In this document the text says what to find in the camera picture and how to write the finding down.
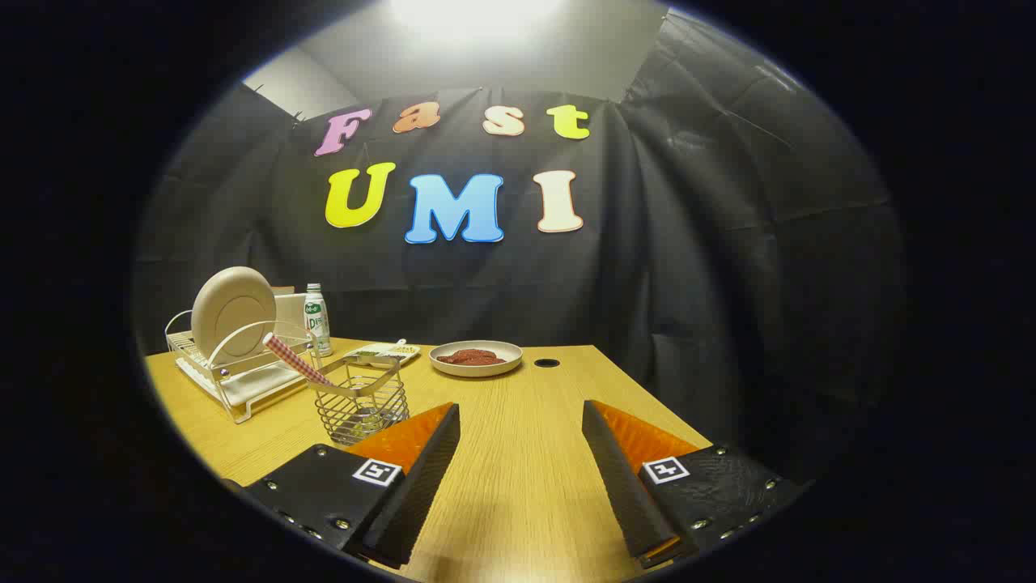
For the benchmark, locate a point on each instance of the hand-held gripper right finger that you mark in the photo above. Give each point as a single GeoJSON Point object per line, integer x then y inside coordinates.
{"type": "Point", "coordinates": [619, 478]}

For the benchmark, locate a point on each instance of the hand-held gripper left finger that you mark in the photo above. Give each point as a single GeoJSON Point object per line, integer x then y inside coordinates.
{"type": "Point", "coordinates": [421, 478]}

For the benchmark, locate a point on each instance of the beige round plate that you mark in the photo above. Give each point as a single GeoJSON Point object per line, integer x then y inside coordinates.
{"type": "Point", "coordinates": [231, 312]}

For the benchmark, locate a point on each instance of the beige plate with meat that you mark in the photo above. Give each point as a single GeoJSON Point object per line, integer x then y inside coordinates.
{"type": "Point", "coordinates": [477, 368]}

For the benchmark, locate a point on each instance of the brown meat slice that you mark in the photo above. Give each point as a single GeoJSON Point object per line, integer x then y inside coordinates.
{"type": "Point", "coordinates": [453, 357]}
{"type": "Point", "coordinates": [486, 356]}

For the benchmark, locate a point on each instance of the white divided snack tray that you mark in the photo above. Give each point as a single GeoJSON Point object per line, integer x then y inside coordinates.
{"type": "Point", "coordinates": [380, 354]}

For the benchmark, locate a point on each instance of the white drink bottle green label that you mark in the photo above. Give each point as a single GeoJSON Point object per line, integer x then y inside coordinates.
{"type": "Point", "coordinates": [317, 324]}

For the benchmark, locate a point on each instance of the black backdrop cloth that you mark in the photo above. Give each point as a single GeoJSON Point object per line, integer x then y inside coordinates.
{"type": "Point", "coordinates": [688, 283]}

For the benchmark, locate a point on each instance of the white toaster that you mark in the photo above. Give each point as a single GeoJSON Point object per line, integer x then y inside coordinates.
{"type": "Point", "coordinates": [290, 312]}

